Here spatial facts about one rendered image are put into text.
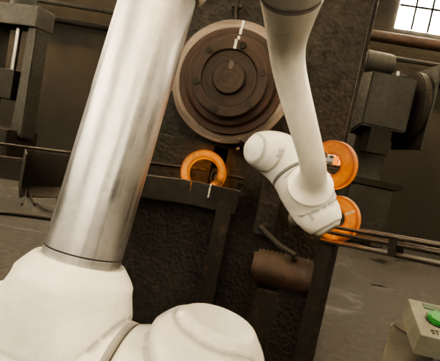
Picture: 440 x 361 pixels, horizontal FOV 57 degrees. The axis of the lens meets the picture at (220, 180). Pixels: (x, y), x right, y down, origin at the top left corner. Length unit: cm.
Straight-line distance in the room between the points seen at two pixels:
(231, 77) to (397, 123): 455
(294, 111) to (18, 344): 57
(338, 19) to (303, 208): 106
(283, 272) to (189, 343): 101
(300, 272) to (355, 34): 97
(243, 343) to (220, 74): 117
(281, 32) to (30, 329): 53
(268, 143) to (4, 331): 66
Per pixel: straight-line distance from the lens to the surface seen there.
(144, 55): 53
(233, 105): 149
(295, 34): 68
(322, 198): 91
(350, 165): 128
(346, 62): 178
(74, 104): 869
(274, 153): 96
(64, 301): 50
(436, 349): 94
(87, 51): 875
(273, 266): 144
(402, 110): 593
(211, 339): 46
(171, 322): 48
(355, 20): 183
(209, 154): 163
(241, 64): 152
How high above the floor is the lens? 85
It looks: 4 degrees down
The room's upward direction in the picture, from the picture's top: 11 degrees clockwise
